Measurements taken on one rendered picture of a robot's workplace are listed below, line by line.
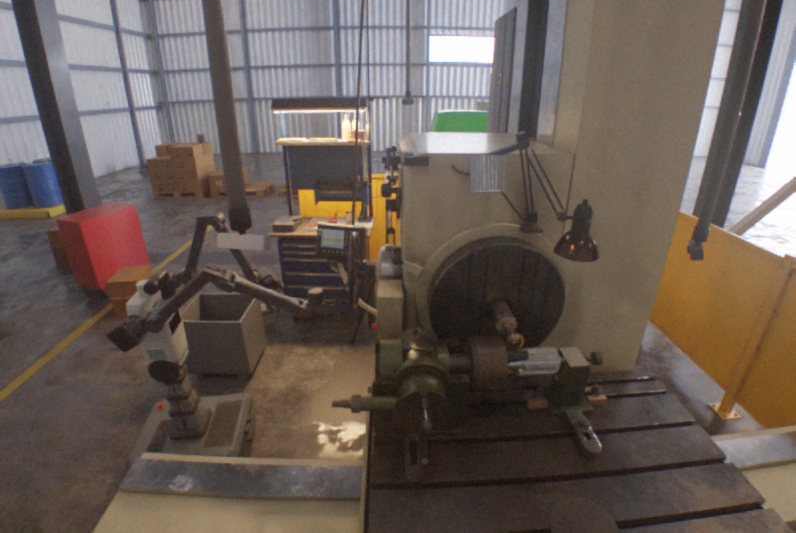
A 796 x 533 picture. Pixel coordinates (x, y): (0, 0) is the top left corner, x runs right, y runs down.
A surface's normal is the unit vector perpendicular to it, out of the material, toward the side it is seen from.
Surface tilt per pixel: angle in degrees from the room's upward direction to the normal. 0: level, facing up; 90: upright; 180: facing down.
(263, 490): 0
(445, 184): 90
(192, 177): 90
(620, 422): 0
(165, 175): 90
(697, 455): 0
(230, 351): 90
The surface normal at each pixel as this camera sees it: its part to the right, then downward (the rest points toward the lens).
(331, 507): 0.00, -0.93
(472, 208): 0.02, 0.36
